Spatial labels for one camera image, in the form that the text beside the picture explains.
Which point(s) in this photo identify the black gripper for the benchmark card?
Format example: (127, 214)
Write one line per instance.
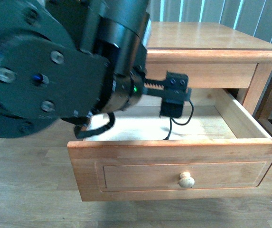
(119, 92)

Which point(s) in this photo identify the white charger adapter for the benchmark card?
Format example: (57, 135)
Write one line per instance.
(171, 110)

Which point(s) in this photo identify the wooden drawer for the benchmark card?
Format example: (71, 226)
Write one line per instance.
(223, 148)

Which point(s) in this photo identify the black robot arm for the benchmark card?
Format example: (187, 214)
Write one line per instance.
(79, 61)

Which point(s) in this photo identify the upper drawer round knob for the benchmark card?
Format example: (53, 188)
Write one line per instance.
(186, 180)

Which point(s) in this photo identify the wooden nightstand cabinet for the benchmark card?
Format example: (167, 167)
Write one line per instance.
(213, 56)

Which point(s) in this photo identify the light green curtain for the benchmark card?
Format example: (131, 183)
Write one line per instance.
(216, 14)

